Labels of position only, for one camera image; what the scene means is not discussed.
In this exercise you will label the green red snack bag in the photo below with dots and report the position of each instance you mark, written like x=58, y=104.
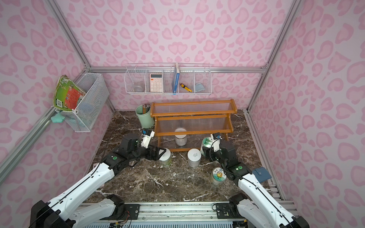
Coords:
x=67, y=95

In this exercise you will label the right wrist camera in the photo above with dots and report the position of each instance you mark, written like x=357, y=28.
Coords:
x=216, y=138

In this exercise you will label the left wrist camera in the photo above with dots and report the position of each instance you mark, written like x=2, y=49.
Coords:
x=147, y=136

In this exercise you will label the blue book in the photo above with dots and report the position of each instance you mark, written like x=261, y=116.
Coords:
x=175, y=80

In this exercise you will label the aluminium front rail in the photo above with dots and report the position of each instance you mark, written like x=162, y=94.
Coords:
x=176, y=215

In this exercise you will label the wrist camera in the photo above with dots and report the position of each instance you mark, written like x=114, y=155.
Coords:
x=147, y=136
x=216, y=138

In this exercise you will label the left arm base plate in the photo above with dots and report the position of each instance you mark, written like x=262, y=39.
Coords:
x=131, y=211

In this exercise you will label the small white lid jar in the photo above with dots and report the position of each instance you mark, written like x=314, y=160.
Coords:
x=181, y=139

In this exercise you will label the orange wooden three-tier shelf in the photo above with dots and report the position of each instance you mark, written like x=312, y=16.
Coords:
x=193, y=118

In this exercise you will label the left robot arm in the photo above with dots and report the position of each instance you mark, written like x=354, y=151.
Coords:
x=63, y=210

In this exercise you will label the blue wallet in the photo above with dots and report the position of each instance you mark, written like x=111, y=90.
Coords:
x=261, y=174

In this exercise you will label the mint star-shaped toy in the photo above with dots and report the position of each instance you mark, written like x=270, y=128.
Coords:
x=58, y=118

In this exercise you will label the tall white tin jar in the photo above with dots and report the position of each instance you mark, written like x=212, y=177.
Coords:
x=194, y=157

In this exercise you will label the mint green pencil cup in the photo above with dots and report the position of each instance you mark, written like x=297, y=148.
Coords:
x=146, y=120

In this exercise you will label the pink calculator in basket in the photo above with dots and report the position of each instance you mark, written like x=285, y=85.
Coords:
x=156, y=83

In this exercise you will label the white mesh side basket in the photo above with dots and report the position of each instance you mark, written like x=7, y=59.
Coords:
x=83, y=118

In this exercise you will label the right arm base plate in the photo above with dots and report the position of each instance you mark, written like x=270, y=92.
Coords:
x=224, y=210

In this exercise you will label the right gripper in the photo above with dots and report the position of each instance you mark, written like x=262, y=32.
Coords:
x=216, y=153

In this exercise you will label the pencils bundle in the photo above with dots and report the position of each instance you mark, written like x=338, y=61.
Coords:
x=146, y=108

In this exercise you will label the white wire wall basket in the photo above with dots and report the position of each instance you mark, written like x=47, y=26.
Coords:
x=190, y=74

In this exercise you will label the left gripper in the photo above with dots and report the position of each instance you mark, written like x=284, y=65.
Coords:
x=153, y=152

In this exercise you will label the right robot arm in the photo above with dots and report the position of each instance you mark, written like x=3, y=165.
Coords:
x=260, y=208

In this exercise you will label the yellow utility knife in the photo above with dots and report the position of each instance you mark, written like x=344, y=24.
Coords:
x=186, y=88

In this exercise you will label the clear tape roll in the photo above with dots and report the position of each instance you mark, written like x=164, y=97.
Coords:
x=139, y=88

